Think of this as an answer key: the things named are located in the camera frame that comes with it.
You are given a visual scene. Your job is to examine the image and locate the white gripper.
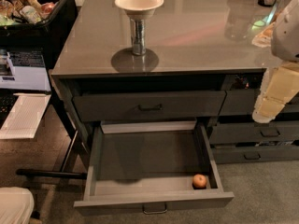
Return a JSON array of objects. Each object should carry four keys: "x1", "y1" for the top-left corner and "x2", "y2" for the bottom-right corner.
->
[{"x1": 252, "y1": 62, "x2": 299, "y2": 123}]

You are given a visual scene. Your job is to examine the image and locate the orange fruit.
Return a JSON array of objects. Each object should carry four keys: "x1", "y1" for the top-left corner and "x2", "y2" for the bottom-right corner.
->
[{"x1": 192, "y1": 174, "x2": 206, "y2": 189}]

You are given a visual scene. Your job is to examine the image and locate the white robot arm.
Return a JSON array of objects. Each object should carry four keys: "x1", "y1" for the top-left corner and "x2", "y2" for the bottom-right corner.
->
[{"x1": 252, "y1": 0, "x2": 299, "y2": 123}]

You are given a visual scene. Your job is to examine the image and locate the white robot base corner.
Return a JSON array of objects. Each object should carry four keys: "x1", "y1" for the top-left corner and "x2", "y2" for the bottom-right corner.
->
[{"x1": 0, "y1": 187, "x2": 35, "y2": 224}]

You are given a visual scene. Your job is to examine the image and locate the snack bags in drawer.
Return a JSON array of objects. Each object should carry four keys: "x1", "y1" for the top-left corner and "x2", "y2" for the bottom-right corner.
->
[{"x1": 231, "y1": 75, "x2": 249, "y2": 90}]

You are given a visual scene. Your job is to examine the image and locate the grey top right drawer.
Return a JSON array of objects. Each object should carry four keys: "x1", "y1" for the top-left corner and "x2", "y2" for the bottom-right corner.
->
[{"x1": 220, "y1": 89, "x2": 299, "y2": 116}]

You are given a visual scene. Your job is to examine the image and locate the grey middle right drawer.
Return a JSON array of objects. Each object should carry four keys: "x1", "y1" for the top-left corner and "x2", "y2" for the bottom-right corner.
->
[{"x1": 209, "y1": 121, "x2": 299, "y2": 145}]

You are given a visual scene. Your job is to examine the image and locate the open grey middle drawer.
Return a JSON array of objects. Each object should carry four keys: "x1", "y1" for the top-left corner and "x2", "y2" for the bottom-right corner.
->
[{"x1": 74, "y1": 124, "x2": 234, "y2": 216}]

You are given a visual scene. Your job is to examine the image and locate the grey top left drawer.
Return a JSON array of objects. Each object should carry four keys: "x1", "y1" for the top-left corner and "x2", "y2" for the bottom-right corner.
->
[{"x1": 73, "y1": 91, "x2": 226, "y2": 122}]

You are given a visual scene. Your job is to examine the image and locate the glass jar of snacks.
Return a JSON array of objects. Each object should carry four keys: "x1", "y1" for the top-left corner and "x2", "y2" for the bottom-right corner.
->
[{"x1": 252, "y1": 0, "x2": 299, "y2": 48}]

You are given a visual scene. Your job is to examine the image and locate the silver metal can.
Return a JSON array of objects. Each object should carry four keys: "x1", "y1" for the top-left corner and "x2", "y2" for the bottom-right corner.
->
[{"x1": 130, "y1": 19, "x2": 146, "y2": 56}]

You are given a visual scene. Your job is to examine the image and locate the white paper bowl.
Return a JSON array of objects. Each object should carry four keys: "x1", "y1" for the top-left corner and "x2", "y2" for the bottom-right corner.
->
[{"x1": 115, "y1": 0, "x2": 164, "y2": 20}]

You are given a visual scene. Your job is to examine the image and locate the black floor bar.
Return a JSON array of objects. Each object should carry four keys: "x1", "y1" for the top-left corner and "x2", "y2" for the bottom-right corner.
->
[{"x1": 16, "y1": 169, "x2": 87, "y2": 180}]

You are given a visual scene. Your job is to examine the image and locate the black bin of groceries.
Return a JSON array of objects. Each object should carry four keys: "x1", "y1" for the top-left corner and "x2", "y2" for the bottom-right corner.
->
[{"x1": 0, "y1": 0, "x2": 78, "y2": 68}]

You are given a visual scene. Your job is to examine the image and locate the white printed box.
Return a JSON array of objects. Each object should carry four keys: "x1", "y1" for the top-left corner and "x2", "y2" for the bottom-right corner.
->
[{"x1": 0, "y1": 49, "x2": 50, "y2": 92}]

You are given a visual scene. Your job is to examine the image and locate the white paper sheet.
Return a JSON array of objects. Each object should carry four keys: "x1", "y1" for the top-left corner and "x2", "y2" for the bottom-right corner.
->
[{"x1": 0, "y1": 93, "x2": 51, "y2": 140}]

